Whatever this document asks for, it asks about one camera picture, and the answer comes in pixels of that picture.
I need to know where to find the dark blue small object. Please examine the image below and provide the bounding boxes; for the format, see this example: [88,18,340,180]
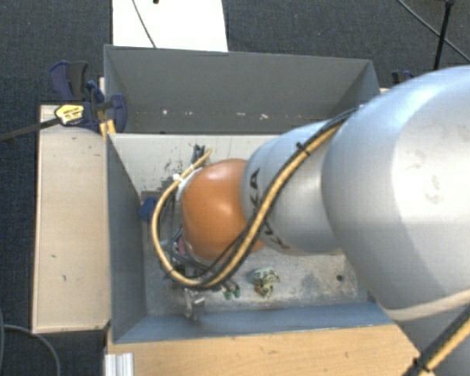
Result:
[138,197,158,223]

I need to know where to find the green and beige toy animal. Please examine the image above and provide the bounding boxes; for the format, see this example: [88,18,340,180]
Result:
[251,267,281,298]

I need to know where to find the pale wood flat board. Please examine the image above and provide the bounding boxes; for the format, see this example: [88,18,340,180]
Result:
[31,104,112,334]

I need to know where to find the grey metal bin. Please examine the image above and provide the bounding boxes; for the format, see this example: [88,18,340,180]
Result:
[103,44,396,345]

